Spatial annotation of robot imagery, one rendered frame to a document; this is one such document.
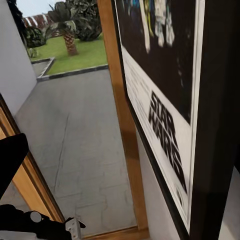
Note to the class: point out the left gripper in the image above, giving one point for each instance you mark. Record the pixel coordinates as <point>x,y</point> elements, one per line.
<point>61,233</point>

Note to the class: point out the door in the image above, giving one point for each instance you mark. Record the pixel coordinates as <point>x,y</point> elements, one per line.
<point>61,85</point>

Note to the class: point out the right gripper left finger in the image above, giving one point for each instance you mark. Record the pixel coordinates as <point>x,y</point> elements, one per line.
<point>13,150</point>

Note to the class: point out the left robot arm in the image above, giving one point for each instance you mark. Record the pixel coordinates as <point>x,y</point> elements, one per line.
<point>17,225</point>

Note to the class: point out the poster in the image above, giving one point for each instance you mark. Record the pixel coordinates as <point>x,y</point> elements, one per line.
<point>180,66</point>

